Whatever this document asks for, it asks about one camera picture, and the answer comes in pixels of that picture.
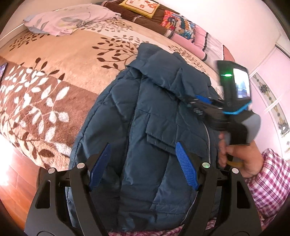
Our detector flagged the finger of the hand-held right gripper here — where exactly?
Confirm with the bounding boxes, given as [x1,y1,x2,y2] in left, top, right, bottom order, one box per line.
[187,94,218,110]

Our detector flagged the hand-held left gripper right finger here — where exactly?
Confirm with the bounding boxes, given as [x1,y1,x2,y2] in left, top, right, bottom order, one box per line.
[175,142,264,236]

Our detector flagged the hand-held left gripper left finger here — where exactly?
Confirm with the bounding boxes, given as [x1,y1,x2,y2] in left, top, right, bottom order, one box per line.
[24,143,111,236]

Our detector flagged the dark blue puffer jacket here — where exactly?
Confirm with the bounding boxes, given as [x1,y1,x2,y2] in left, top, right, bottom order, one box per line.
[66,43,227,233]

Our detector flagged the person's right hand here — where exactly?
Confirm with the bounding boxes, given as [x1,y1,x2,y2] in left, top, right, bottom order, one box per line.
[217,133,264,178]

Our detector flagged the white wardrobe door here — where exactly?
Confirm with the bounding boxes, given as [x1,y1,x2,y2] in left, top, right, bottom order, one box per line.
[249,38,290,159]

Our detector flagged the salmon folded blanket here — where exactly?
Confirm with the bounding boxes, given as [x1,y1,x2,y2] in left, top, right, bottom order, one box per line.
[223,45,236,62]

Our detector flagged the pink striped folded blanket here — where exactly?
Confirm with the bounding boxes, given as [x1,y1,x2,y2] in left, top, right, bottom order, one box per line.
[171,24,223,62]

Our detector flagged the colourful patchwork cushion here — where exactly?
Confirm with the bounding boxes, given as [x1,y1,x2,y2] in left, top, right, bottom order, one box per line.
[161,10,196,43]

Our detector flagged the brown folded blanket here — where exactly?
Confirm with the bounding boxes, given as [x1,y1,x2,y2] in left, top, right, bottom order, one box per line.
[101,0,177,37]

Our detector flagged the yellow flower cushion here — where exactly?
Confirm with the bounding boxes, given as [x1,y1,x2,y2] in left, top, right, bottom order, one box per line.
[118,0,160,19]

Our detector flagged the beige brown leaf-print blanket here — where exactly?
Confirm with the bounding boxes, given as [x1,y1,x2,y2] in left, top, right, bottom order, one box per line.
[0,17,223,170]

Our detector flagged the dark phone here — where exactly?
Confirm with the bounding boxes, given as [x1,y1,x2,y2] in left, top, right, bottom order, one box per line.
[0,62,8,80]

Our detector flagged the pale purple floral pillow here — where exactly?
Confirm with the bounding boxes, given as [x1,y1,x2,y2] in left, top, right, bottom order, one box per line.
[23,3,121,37]

